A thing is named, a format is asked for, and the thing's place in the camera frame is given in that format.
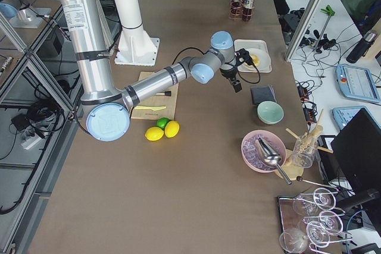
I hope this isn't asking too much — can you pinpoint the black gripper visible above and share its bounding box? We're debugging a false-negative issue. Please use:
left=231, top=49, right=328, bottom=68
left=220, top=64, right=242, bottom=93

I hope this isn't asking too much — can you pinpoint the tea bottle white cap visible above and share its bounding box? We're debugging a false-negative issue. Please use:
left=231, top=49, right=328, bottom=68
left=230, top=0, right=241, bottom=19

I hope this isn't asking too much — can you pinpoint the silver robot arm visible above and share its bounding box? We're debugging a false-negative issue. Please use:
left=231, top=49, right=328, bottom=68
left=58, top=0, right=242, bottom=142

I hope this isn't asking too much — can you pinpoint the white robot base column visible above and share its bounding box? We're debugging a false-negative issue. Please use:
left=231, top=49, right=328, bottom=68
left=114, top=0, right=160, bottom=66

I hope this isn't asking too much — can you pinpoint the tea bottle in rack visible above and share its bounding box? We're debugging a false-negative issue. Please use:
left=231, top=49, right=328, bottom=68
left=242, top=0, right=254, bottom=21

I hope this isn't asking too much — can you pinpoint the white serving tray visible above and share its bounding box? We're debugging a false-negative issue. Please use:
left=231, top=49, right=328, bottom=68
left=234, top=39, right=269, bottom=55

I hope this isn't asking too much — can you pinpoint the wine glass on tray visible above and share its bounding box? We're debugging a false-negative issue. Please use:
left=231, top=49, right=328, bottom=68
left=292, top=187, right=336, bottom=216

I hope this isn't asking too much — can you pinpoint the black glass tray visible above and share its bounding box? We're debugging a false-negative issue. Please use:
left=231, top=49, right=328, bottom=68
left=276, top=196, right=310, bottom=253

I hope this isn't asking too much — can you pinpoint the grey folded cloth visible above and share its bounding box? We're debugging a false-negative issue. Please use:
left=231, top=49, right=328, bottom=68
left=250, top=85, right=277, bottom=105

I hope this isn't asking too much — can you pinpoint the white round plate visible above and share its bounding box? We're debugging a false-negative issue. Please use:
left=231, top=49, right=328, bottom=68
left=238, top=48, right=271, bottom=73

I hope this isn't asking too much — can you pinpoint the mint green bowl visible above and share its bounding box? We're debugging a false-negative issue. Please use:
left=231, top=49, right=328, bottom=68
left=257, top=101, right=284, bottom=125

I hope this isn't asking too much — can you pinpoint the wooden cutting board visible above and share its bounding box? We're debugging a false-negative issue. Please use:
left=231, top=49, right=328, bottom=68
left=132, top=85, right=179, bottom=120

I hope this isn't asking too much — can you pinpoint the steel muddler stick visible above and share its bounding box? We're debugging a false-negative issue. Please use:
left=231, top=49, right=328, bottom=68
left=155, top=90, right=172, bottom=96

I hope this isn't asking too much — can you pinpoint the pink bowl with ice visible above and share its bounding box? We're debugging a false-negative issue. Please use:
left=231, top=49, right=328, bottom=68
left=241, top=130, right=286, bottom=173

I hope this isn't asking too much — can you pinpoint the steel ice scoop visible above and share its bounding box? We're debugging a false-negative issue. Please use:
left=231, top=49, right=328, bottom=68
left=255, top=137, right=292, bottom=185

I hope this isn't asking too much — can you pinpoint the yellow lemon back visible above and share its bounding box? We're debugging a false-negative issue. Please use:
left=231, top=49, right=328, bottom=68
left=164, top=120, right=180, bottom=138

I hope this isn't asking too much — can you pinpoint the yellow lemon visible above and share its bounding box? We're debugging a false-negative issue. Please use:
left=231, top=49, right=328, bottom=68
left=164, top=120, right=180, bottom=138
left=145, top=126, right=164, bottom=142

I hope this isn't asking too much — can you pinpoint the yellow plastic knife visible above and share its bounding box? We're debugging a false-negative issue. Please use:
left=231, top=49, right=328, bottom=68
left=135, top=105, right=167, bottom=111

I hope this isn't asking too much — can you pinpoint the green lime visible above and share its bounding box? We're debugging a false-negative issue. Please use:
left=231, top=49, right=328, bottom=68
left=156, top=117, right=170, bottom=129

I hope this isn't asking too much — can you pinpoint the glass jar with sticks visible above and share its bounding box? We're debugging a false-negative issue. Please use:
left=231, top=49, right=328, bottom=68
left=291, top=109, right=333, bottom=168

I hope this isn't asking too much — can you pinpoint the yellow lemon front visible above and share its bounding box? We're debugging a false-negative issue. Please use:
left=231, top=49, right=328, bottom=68
left=145, top=126, right=164, bottom=142

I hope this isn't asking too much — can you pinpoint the blue teach pendant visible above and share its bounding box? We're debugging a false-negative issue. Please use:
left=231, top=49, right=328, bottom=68
left=335, top=64, right=380, bottom=103

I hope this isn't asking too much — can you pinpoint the black water bottle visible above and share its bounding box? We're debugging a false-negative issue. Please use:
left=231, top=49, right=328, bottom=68
left=346, top=29, right=378, bottom=64

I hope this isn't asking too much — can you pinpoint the black monitor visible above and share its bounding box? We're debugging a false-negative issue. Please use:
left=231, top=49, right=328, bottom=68
left=332, top=108, right=380, bottom=192

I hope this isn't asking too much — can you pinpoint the glazed ring donut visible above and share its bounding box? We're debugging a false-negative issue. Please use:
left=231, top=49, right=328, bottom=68
left=250, top=54, right=260, bottom=65

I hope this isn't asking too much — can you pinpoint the aluminium frame post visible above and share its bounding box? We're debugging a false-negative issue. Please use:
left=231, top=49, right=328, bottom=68
left=285, top=0, right=321, bottom=62

